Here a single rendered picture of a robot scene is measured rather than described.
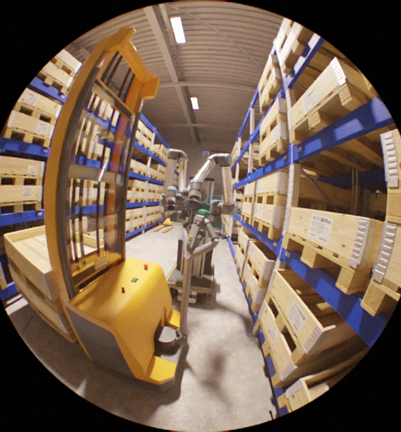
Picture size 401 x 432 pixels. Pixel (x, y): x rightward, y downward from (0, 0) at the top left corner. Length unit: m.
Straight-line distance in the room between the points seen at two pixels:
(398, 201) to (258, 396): 1.60
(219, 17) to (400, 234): 6.95
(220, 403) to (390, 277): 1.40
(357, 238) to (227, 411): 1.46
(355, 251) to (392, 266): 0.21
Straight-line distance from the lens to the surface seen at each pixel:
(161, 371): 1.26
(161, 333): 1.35
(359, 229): 0.78
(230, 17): 6.96
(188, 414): 1.52
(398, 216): 0.69
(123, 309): 0.92
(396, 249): 0.69
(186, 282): 1.03
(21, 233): 2.27
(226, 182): 1.69
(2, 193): 2.40
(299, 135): 1.45
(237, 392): 1.64
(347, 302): 0.89
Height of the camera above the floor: 1.49
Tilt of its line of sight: 7 degrees down
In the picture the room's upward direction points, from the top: 6 degrees clockwise
